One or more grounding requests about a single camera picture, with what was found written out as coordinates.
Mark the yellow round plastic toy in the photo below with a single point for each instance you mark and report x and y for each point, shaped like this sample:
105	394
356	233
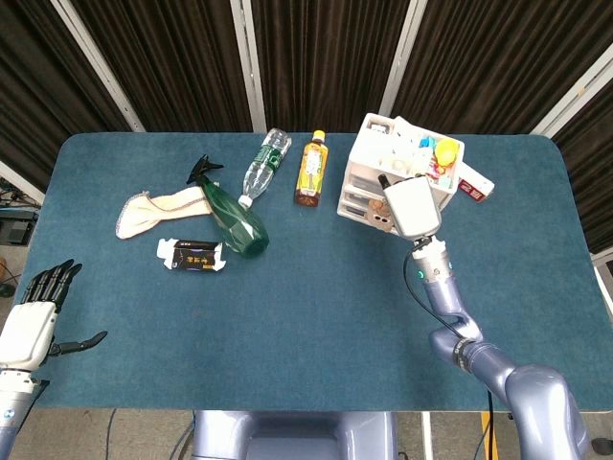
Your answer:
445	151

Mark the pink red small packet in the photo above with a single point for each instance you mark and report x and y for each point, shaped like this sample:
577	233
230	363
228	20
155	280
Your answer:
437	168

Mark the clear plastic water bottle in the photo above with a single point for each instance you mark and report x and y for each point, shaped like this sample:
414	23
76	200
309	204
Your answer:
263	165

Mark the light blue small toy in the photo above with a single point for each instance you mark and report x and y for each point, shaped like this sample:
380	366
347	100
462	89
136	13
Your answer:
427	143

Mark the white drawer organizer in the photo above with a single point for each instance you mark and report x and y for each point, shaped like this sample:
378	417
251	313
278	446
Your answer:
371	153

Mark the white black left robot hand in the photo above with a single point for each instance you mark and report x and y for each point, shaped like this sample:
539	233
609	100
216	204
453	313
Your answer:
26	333

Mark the black snack packet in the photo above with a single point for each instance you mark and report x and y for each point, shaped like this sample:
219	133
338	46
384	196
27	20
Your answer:
194	256

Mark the cream cloth rag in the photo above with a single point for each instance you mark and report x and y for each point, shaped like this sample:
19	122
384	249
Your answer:
153	211

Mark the clear plastic drawer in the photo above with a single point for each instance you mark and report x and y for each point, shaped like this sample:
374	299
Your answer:
364	183
355	211
361	197

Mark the white frame post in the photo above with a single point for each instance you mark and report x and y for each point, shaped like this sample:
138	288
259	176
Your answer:
249	62
96	62
574	91
402	57

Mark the dark brown curtain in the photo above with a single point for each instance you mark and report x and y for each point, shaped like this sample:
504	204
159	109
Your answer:
325	57

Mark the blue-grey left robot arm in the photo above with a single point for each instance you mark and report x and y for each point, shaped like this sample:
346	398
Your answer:
12	402

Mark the yellow label tea bottle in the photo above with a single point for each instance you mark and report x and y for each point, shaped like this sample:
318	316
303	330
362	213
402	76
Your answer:
312	172

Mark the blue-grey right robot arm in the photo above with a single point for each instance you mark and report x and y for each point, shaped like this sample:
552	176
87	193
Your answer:
527	383

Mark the white table leg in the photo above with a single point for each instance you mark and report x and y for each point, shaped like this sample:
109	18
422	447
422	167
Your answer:
427	436

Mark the red white carton box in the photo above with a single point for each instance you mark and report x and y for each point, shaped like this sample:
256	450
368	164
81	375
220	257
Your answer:
474	184

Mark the green transparent spray bottle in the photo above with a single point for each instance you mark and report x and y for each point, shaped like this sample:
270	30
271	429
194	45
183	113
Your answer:
237	220

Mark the black electronic device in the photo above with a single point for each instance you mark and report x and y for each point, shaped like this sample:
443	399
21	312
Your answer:
16	229

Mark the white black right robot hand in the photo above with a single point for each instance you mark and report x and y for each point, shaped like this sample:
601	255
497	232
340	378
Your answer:
414	208

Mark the blue-grey robot torso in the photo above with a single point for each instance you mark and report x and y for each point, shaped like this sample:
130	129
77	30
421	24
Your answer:
292	436

